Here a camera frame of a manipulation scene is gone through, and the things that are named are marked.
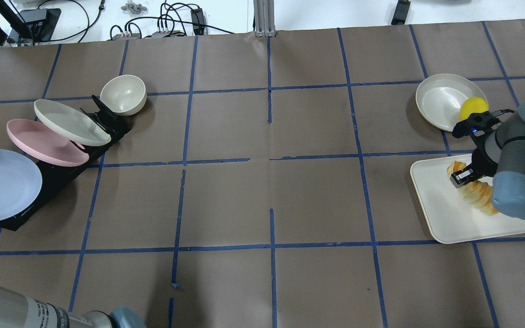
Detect cream plate in rack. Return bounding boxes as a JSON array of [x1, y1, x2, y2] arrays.
[[33, 99, 111, 147]]

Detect aluminium frame post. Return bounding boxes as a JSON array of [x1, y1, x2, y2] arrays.
[[253, 0, 277, 37]]

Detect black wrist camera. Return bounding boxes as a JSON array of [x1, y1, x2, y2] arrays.
[[452, 109, 515, 138]]

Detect croissant bread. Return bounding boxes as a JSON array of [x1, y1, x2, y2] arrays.
[[458, 181, 499, 216]]

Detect cream plate with lemon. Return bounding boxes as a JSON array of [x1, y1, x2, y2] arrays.
[[415, 73, 489, 132]]

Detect blue plate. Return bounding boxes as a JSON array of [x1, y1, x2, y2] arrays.
[[0, 149, 42, 221]]

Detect black dish rack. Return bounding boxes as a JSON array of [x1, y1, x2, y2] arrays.
[[0, 95, 130, 231]]

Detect pink plate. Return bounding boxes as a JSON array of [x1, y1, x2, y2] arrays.
[[6, 119, 90, 167]]

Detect cream bowl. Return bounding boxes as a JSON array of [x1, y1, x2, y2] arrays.
[[100, 75, 147, 116]]

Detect yellow lemon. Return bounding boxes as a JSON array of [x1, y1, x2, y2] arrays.
[[459, 96, 489, 121]]

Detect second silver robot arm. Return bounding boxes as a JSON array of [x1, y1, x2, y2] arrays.
[[0, 149, 379, 328]]

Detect black monitor stand base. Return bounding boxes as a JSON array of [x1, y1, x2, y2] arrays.
[[0, 0, 61, 44]]

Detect white rectangular tray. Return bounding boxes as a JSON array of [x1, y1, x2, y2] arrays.
[[410, 154, 525, 244]]

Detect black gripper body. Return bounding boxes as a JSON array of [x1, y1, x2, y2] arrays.
[[465, 148, 498, 181]]

